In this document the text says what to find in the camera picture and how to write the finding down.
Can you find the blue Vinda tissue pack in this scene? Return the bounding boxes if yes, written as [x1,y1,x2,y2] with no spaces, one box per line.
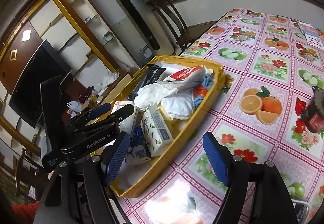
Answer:
[125,126,151,165]

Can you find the lemon print tissue pack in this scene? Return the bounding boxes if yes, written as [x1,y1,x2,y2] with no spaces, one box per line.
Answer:
[141,106,174,157]

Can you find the white plastic bag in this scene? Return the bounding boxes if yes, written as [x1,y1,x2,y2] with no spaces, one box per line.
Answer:
[134,83,178,111]

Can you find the white cloth sock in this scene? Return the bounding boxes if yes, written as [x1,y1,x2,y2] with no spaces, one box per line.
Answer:
[160,90,195,120]

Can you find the red label wet wipes pack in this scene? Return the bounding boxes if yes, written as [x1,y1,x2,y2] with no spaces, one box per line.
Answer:
[157,66,213,91]

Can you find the blue fuzzy cloth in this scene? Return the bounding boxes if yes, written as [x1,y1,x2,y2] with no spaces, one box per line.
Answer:
[193,74,214,106]

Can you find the cartoon clear pouch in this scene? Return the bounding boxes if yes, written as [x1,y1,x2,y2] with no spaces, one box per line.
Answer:
[292,199,311,224]

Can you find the black television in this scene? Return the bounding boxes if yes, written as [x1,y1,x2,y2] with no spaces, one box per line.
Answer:
[9,39,72,127]

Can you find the motor with rubber roller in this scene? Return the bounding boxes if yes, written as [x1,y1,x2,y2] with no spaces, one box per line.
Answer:
[301,86,324,134]

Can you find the yellow cardboard tray box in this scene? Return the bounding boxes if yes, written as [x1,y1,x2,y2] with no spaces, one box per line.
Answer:
[110,56,225,198]

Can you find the silver tower air conditioner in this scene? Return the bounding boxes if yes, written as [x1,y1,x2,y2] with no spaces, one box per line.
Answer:
[116,0,174,56]

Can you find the floral fruit tablecloth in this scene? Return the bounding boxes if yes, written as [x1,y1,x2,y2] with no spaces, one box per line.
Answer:
[119,8,323,223]

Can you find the wooden chair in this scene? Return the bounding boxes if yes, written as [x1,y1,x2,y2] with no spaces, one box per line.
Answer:
[154,0,216,52]

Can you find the playing cards stack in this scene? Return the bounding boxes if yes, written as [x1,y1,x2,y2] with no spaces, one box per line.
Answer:
[298,22,323,50]

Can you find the white wall shelf cabinet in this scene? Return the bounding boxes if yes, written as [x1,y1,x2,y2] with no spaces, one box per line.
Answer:
[1,0,140,93]

